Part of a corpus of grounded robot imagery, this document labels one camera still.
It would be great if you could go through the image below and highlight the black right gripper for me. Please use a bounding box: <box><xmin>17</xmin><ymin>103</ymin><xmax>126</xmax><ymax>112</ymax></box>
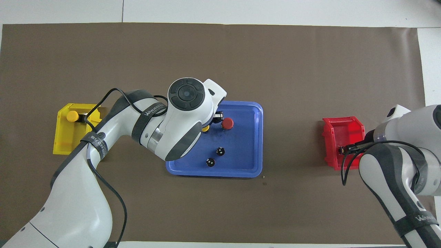
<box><xmin>345</xmin><ymin>130</ymin><xmax>378</xmax><ymax>155</ymax></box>

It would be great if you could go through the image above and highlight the blue plastic tray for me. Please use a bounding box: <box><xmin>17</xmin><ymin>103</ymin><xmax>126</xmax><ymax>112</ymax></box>
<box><xmin>166</xmin><ymin>101</ymin><xmax>264</xmax><ymax>178</ymax></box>

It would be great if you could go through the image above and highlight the red plastic bin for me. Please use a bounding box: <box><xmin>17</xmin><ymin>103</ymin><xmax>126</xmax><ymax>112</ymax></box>
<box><xmin>322</xmin><ymin>116</ymin><xmax>366</xmax><ymax>171</ymax></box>

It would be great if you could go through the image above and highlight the brown table mat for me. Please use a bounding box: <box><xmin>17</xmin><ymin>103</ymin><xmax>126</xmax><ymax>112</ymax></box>
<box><xmin>0</xmin><ymin>23</ymin><xmax>438</xmax><ymax>245</ymax></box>

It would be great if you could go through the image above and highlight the yellow plastic bin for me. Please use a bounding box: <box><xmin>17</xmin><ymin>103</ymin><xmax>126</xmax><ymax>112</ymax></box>
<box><xmin>53</xmin><ymin>103</ymin><xmax>104</xmax><ymax>155</ymax></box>

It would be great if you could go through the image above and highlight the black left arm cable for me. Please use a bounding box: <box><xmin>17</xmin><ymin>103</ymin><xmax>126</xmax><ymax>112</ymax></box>
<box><xmin>84</xmin><ymin>88</ymin><xmax>169</xmax><ymax>248</ymax></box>

